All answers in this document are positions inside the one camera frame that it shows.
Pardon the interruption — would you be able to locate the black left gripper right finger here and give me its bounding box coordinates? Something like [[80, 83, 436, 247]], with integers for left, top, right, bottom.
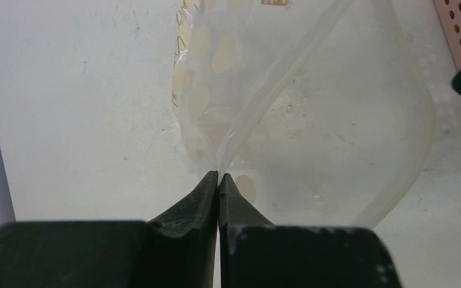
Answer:
[[218, 174, 402, 287]]

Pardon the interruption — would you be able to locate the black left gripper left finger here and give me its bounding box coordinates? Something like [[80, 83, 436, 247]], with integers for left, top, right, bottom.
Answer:
[[0, 171, 218, 287]]

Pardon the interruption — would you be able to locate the clear dotted zip top bag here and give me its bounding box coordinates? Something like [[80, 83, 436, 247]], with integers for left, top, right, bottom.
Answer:
[[172, 1, 435, 228]]

